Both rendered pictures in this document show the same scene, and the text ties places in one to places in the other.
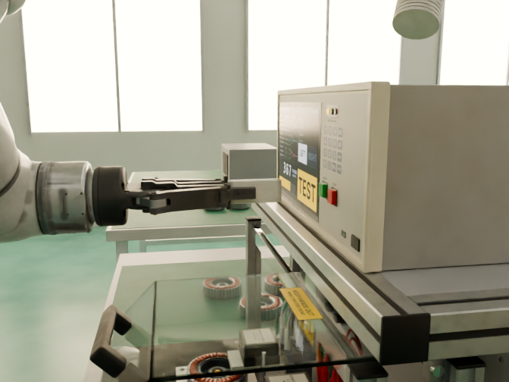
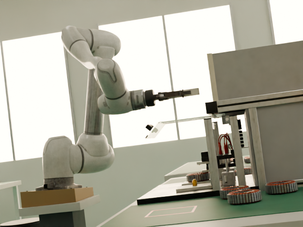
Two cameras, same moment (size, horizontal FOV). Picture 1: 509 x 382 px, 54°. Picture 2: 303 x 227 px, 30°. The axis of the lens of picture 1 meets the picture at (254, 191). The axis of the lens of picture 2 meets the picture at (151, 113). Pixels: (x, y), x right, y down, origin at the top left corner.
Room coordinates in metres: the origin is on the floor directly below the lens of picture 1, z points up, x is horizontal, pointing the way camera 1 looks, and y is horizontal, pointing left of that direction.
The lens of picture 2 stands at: (-1.74, -0.61, 0.98)
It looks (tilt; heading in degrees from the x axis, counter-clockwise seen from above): 3 degrees up; 19
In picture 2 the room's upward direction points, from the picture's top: 7 degrees counter-clockwise
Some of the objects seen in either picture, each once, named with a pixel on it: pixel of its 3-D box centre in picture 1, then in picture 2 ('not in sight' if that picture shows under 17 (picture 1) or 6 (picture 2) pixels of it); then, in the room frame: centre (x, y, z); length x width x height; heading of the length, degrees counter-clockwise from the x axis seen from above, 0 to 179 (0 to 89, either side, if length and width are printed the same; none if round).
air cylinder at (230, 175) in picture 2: not in sight; (228, 178); (0.63, -0.12, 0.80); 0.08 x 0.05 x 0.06; 10
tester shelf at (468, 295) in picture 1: (420, 231); (259, 105); (0.78, -0.27, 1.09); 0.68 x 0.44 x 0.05; 10
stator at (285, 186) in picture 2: not in sight; (281, 187); (0.33, -0.37, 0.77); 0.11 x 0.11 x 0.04
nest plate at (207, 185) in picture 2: not in sight; (195, 187); (0.60, 0.03, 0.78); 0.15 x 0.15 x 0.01; 10
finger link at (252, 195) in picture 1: (236, 194); (184, 93); (0.62, 0.02, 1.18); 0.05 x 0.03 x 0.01; 100
